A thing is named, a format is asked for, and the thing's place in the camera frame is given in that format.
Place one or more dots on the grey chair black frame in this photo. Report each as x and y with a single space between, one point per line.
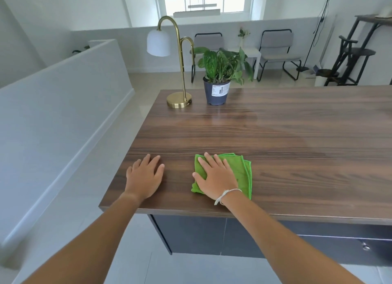
208 41
275 43

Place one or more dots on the white side table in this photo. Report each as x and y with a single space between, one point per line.
253 52

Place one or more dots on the person's left thumb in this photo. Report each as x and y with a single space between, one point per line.
161 170

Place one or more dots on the person's right little finger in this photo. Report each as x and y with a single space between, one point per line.
227 167

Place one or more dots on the window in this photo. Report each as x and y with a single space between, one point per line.
205 3

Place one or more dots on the white pendant bar lamp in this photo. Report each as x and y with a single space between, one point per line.
196 13

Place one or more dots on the white floor box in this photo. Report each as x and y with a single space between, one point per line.
321 80

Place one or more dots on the person's left forearm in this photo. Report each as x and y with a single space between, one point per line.
88 247

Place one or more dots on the person's left little finger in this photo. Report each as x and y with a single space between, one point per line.
129 172

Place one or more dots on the black metal shelf stand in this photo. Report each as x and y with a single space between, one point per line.
355 51

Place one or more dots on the small plant in white vase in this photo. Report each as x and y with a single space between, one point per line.
243 33

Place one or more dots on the person's right thumb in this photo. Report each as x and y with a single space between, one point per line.
198 178

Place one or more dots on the silver drawer lock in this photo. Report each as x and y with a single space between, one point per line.
365 246

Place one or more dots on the green microfibre cloth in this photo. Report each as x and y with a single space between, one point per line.
242 173

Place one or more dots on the green potted plant grey pot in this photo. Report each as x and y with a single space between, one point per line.
216 90

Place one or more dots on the black floor lamp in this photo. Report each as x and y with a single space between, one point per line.
318 20

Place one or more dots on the person's right middle finger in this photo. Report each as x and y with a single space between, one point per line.
211 160

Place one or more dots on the person's right forearm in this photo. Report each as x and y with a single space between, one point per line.
275 241

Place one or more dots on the person's left middle finger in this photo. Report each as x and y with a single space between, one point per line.
145 161

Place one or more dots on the white object on shelf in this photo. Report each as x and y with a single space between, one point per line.
385 11

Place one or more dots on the gold desk lamp white shade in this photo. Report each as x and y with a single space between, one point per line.
180 78

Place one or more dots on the person's left hand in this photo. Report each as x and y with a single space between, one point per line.
144 181

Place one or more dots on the dark grey desk cabinet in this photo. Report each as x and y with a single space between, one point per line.
199 234

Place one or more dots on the person's right hand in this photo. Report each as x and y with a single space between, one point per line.
217 181

